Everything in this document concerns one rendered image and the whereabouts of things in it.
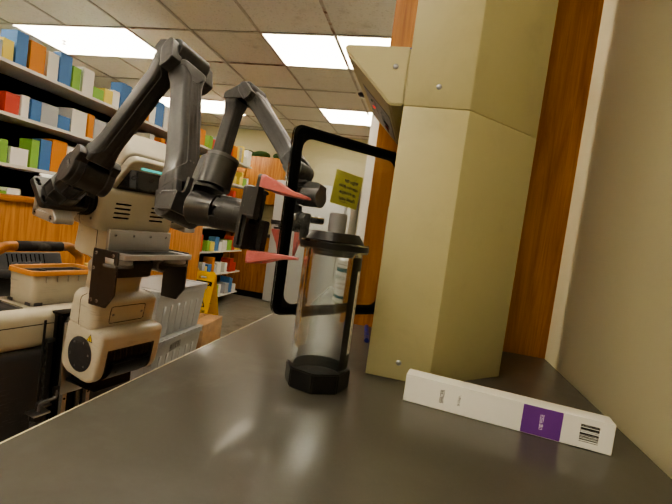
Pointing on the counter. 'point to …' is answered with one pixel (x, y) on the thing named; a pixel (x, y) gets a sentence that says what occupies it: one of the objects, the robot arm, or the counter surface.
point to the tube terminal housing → (460, 186)
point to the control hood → (382, 77)
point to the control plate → (379, 112)
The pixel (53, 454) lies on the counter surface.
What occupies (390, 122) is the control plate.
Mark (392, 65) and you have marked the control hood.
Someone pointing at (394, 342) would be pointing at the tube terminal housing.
